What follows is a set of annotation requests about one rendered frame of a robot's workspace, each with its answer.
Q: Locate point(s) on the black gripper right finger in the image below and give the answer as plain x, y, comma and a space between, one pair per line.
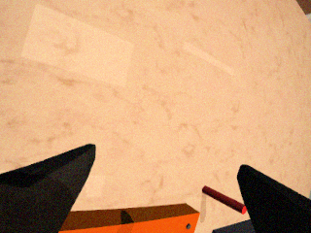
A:
272, 206

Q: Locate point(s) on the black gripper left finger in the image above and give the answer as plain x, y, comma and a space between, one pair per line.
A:
38, 198

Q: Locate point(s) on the red peg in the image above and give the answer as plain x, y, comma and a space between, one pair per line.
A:
230, 202

